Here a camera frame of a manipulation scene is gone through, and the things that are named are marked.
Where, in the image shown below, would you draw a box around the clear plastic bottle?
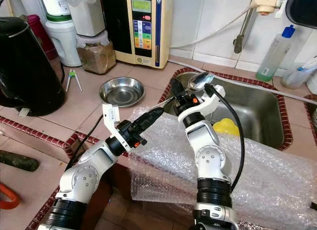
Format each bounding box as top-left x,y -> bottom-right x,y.
280,56 -> 317,90

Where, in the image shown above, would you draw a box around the small white and green tongs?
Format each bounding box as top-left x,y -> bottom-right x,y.
65,69 -> 83,93

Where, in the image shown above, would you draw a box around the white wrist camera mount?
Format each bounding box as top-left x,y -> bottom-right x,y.
102,103 -> 130,152
178,83 -> 226,122

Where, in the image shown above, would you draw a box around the thin white cable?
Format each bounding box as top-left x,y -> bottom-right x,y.
168,58 -> 317,105

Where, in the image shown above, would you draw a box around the orange rubber hose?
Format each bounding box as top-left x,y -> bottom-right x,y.
0,182 -> 21,211

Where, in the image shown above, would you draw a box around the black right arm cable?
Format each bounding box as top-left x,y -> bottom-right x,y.
204,83 -> 247,193

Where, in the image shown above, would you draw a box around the translucent white plastic jar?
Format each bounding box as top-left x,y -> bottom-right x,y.
66,0 -> 106,38

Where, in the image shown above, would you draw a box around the white flexible hose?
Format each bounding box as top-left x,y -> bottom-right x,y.
170,0 -> 261,49

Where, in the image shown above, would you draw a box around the yellow bell pepper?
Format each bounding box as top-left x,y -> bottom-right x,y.
212,118 -> 240,137

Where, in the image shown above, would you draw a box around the dark green cucumber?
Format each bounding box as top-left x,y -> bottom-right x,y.
0,149 -> 41,173

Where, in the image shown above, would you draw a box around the clear jar of brown powder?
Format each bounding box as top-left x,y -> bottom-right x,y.
76,32 -> 117,75

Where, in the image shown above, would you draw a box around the black electric kettle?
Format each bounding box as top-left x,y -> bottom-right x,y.
0,16 -> 66,117

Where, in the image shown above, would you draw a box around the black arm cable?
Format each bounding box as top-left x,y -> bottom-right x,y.
63,114 -> 105,172
204,83 -> 247,193

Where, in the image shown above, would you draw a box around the dark red plastic cup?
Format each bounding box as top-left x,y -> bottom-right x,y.
27,14 -> 59,61

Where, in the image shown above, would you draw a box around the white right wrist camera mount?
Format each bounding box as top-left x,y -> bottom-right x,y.
178,83 -> 226,122

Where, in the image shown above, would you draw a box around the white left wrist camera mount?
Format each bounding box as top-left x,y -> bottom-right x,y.
102,103 -> 130,152

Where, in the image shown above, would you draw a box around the grey metal rod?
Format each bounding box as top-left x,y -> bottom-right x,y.
233,0 -> 262,54

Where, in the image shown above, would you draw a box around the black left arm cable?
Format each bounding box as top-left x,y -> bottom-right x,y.
63,114 -> 105,172

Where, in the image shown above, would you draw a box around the small stainless steel bowl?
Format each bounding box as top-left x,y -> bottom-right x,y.
99,77 -> 146,108

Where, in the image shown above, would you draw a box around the cream faucet diverter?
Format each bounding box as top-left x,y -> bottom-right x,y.
254,0 -> 286,16

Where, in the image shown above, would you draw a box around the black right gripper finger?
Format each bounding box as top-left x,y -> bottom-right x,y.
171,78 -> 187,104

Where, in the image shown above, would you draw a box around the clear bottle with blue cap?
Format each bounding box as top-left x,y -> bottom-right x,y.
256,25 -> 296,83

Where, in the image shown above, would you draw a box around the stainless steel spoon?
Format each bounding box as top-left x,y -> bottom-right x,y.
160,72 -> 215,112

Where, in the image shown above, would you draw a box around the black hanging pan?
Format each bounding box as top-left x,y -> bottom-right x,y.
284,0 -> 317,30

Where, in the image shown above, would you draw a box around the stainless steel sink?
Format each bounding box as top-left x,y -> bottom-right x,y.
161,70 -> 286,150

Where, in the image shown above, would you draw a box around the clear bubble wrap sheet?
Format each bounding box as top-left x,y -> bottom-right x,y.
128,106 -> 317,230

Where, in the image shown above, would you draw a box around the cream and black water ionizer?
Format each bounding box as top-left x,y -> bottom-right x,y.
101,0 -> 174,70

